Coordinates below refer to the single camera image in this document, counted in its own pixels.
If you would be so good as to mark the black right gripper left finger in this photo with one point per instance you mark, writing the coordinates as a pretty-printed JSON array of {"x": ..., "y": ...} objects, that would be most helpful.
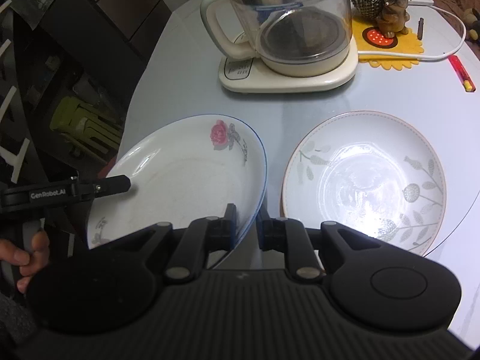
[{"x": 195, "y": 243}]

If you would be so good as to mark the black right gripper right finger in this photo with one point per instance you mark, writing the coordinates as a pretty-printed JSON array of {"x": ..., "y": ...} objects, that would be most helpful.
[{"x": 297, "y": 244}]

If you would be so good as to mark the white rose pattern plate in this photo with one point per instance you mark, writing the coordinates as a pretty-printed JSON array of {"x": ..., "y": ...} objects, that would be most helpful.
[{"x": 186, "y": 170}]

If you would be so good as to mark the large grey floral plate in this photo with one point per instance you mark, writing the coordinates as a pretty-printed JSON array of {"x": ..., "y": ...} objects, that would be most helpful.
[{"x": 372, "y": 172}]

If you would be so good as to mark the left hand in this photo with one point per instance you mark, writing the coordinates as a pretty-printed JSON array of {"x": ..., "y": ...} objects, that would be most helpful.
[{"x": 29, "y": 263}]

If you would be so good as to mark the green plastic stool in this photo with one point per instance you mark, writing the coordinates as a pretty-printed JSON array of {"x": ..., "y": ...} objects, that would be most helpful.
[{"x": 91, "y": 131}]

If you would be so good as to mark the glass electric kettle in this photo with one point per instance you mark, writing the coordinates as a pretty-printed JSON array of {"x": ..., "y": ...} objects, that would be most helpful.
[{"x": 296, "y": 38}]

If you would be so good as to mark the yellow sunflower coaster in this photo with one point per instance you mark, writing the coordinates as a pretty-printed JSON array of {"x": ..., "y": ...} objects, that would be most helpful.
[{"x": 369, "y": 38}]

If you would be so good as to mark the grey glass turntable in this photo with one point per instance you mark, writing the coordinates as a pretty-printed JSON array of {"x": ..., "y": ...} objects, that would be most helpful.
[{"x": 181, "y": 80}]

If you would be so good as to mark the red lighter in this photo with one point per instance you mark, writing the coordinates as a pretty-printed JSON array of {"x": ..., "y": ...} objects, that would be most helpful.
[{"x": 463, "y": 75}]

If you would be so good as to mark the brown dog figurine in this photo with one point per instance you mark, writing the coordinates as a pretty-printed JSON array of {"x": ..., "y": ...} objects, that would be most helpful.
[{"x": 391, "y": 16}]

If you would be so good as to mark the small brown stick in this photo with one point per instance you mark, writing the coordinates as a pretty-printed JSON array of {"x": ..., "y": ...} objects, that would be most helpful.
[{"x": 420, "y": 28}]

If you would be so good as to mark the white remote control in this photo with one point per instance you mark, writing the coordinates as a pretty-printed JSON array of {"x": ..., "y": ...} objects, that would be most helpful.
[{"x": 424, "y": 3}]

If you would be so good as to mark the dark plush toy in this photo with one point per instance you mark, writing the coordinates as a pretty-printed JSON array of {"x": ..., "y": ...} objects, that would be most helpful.
[{"x": 471, "y": 19}]

